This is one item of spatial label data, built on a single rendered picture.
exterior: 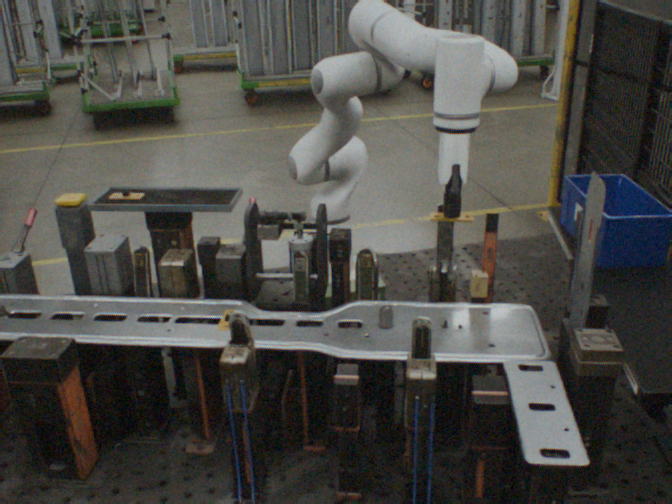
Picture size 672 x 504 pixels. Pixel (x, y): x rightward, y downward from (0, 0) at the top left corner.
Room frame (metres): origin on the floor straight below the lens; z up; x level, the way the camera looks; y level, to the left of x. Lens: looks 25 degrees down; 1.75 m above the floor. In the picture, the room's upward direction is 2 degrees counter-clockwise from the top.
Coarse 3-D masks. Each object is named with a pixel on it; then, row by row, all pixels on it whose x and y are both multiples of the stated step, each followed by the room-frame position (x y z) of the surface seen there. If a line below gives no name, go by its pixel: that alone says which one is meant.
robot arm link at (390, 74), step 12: (372, 0) 1.54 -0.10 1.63; (360, 12) 1.52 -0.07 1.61; (372, 12) 1.49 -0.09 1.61; (384, 12) 1.47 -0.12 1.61; (360, 24) 1.51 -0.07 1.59; (372, 24) 1.47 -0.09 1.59; (360, 36) 1.53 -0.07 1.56; (372, 48) 1.55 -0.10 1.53; (384, 60) 1.59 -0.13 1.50; (384, 72) 1.62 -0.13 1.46; (396, 72) 1.63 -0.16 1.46; (384, 84) 1.63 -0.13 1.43; (396, 84) 1.66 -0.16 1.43
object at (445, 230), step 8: (440, 208) 1.39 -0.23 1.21; (440, 224) 1.39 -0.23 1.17; (448, 224) 1.39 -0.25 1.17; (440, 232) 1.38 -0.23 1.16; (448, 232) 1.39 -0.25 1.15; (440, 240) 1.39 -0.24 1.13; (448, 240) 1.39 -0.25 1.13; (440, 248) 1.39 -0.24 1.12; (448, 248) 1.38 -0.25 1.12; (440, 256) 1.38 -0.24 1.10; (448, 256) 1.38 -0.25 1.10
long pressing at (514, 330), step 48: (0, 336) 1.25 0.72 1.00; (48, 336) 1.25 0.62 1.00; (96, 336) 1.24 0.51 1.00; (144, 336) 1.23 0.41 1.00; (192, 336) 1.23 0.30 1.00; (288, 336) 1.22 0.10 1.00; (336, 336) 1.21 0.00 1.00; (384, 336) 1.21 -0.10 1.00; (432, 336) 1.20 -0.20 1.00; (480, 336) 1.20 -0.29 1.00; (528, 336) 1.19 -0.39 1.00
